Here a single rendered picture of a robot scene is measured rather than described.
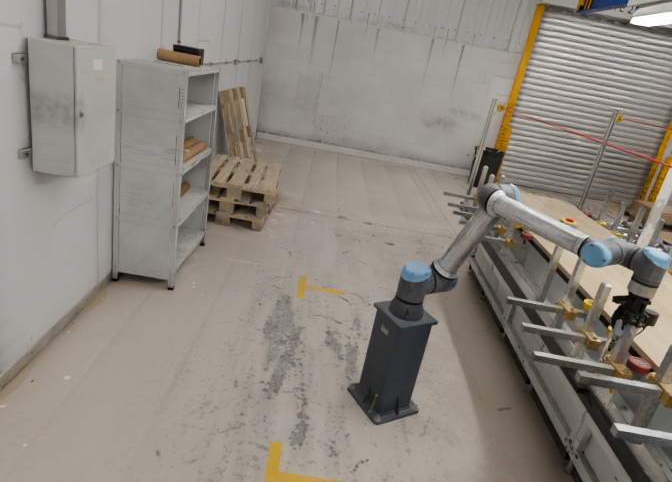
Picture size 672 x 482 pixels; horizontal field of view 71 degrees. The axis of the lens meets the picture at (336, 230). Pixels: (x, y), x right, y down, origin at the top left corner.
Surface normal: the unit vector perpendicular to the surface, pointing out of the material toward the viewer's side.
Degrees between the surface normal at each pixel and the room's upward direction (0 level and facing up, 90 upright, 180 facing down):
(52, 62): 90
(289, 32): 90
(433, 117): 90
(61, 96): 90
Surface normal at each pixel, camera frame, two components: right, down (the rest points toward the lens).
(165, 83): 0.00, 0.35
